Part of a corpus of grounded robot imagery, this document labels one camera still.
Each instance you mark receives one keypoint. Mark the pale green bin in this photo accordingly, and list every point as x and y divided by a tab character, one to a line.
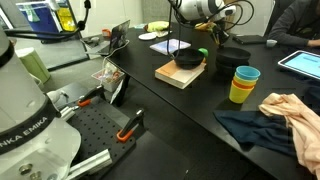
31	63

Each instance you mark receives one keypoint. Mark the clear snack box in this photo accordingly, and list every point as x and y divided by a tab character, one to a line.
108	78

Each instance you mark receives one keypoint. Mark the white framed tablet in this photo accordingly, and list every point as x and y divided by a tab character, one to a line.
303	63

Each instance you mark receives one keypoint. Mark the black tablet case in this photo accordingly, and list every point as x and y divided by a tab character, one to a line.
251	40

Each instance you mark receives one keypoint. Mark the silver laptop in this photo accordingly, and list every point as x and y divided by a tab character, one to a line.
118	35

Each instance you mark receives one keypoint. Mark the navy blue cloth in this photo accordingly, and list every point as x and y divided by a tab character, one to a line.
256	130

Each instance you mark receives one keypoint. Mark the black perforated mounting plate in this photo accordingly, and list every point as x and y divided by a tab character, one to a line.
96	130

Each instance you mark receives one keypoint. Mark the white plate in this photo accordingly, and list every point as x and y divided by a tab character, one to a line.
147	36

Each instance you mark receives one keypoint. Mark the wooden block board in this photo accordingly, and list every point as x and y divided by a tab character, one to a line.
173	77

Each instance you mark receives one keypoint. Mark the blue bin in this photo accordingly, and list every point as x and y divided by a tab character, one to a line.
38	20

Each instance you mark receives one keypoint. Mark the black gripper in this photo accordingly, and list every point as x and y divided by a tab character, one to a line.
220	32

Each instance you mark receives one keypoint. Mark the silver metal cylinder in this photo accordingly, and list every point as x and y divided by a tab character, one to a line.
68	112

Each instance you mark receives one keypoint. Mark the yellow plastic cup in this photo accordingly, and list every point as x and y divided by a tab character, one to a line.
239	95

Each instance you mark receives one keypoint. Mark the pink cloth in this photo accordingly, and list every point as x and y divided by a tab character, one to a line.
300	123

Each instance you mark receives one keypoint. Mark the orange plastic cup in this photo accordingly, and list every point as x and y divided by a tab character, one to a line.
241	86

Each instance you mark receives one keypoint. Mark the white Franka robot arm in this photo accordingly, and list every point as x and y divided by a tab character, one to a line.
23	100

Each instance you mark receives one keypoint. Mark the blue and white book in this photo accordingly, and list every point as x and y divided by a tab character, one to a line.
163	46

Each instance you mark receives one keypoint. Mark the yellow container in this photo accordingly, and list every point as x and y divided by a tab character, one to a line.
66	18

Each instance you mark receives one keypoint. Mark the blue plastic cup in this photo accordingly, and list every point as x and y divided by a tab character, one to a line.
247	71

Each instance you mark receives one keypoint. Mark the black bowl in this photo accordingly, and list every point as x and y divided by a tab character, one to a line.
230	69
233	53
188	58

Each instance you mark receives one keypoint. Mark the aluminium extrusion bar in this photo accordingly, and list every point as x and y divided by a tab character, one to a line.
90	163

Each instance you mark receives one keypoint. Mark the yellow cloth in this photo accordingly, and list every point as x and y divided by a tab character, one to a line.
158	26

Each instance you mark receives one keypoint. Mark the white napkin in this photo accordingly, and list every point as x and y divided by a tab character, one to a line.
163	33

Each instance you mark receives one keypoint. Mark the small grey cup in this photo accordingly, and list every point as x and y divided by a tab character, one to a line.
271	43

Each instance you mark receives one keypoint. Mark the person in grey sweater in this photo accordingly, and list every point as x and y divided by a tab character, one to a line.
293	23

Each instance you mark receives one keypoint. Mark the light green plastic cup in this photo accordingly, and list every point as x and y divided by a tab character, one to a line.
245	82

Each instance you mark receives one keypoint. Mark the small red cup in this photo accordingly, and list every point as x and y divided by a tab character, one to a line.
106	32

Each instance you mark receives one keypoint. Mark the green toy apple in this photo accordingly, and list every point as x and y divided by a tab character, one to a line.
203	51

